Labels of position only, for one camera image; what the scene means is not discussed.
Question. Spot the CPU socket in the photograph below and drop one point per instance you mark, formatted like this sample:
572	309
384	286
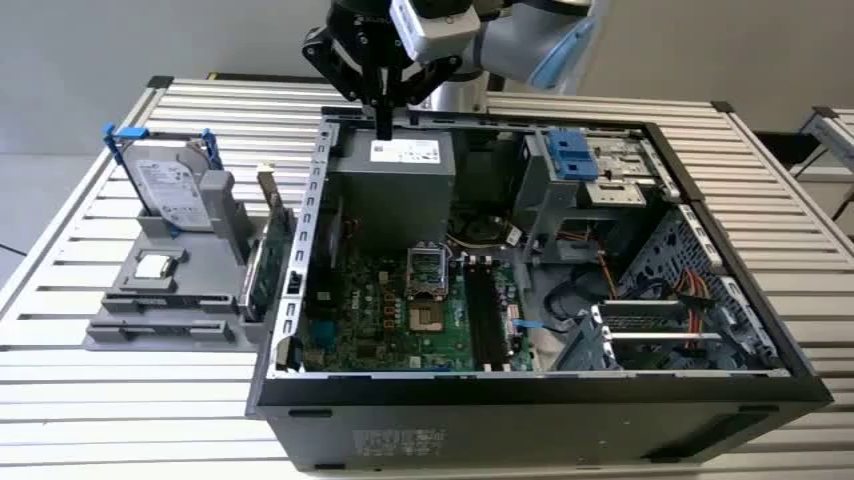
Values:
428	317

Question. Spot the silver CPU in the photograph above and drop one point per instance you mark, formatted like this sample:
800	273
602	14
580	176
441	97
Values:
153	266

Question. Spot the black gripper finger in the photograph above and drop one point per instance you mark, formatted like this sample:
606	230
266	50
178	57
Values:
428	82
334	65

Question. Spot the blue expansion slot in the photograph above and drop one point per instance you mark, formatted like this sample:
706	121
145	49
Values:
322	334

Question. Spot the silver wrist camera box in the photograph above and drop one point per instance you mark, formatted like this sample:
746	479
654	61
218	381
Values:
434	30

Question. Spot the black RAM slot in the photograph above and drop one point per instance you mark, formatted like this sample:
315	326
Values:
485	315
493	315
476	315

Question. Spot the green motherboard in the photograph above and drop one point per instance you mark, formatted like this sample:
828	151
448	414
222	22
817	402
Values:
374	345

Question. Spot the RAM memory stick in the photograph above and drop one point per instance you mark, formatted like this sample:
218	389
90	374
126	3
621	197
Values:
161	329
167	301

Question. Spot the grey parts rack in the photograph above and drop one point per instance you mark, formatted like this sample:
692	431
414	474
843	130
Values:
201	280

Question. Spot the black PC case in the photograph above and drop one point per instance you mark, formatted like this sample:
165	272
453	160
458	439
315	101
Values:
508	430

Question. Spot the grey power supply unit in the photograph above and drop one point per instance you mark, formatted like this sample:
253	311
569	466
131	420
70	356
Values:
394	200

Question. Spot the blue plastic bay latch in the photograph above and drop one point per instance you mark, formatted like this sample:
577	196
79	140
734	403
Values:
570	157

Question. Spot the green graphics card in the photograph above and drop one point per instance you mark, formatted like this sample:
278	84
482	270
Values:
270	265

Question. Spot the hard disk in blue carrier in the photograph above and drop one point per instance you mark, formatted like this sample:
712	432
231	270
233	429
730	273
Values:
167	185

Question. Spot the black round cooler fan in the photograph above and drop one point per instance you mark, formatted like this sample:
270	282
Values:
481	229

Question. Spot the metal disk bay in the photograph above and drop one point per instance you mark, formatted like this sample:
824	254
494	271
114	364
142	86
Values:
641	311

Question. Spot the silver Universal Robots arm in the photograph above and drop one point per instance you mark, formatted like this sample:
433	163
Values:
514	45

